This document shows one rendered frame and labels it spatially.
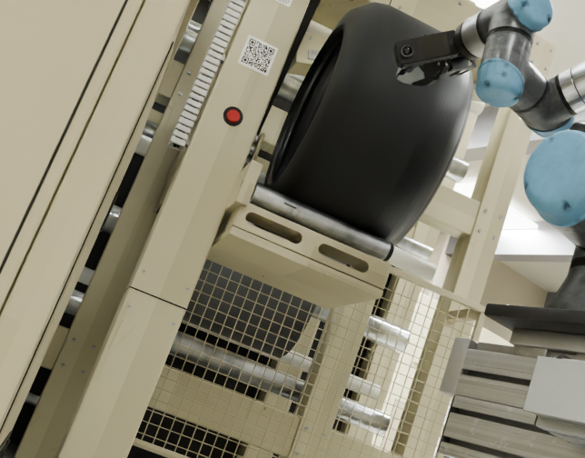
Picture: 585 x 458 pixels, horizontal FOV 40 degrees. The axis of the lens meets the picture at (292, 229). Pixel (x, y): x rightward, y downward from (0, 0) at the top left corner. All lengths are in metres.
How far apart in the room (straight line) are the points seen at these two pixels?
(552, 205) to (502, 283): 10.01
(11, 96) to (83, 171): 0.12
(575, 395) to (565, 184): 0.28
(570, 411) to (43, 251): 0.62
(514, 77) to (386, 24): 0.55
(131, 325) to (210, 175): 0.37
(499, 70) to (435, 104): 0.44
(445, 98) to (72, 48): 0.98
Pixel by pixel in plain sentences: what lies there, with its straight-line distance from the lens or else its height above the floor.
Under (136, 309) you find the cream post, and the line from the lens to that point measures 1.73.
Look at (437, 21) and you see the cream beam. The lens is 2.42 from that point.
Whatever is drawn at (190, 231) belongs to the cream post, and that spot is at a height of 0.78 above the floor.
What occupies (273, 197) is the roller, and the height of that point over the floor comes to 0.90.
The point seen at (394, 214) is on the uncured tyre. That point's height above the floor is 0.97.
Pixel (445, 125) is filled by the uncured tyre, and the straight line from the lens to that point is 1.77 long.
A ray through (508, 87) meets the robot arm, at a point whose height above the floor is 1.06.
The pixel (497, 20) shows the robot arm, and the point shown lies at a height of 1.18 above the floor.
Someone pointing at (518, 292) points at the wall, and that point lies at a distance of 11.36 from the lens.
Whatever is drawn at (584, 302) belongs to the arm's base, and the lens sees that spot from 1.18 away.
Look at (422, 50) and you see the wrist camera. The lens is 1.51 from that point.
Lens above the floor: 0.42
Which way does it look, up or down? 14 degrees up
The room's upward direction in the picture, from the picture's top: 21 degrees clockwise
